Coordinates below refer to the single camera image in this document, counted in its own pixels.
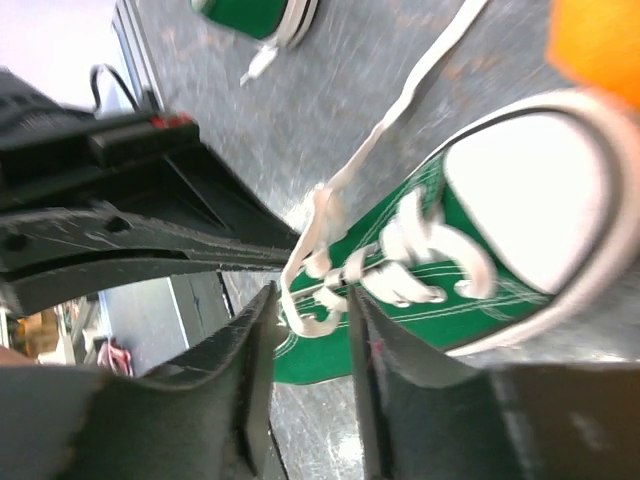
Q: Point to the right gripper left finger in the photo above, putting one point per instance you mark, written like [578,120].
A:
[206,416]

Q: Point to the pink patterned cloth bag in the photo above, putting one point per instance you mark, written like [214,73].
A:
[116,359]

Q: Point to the green sneaker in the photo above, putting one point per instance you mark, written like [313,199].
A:
[508,228]
[276,23]

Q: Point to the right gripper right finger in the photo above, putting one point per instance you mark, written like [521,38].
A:
[425,415]

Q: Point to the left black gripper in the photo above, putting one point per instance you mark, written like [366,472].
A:
[93,202]

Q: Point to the orange Mickey Mouse pillow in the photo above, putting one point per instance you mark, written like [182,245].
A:
[596,43]

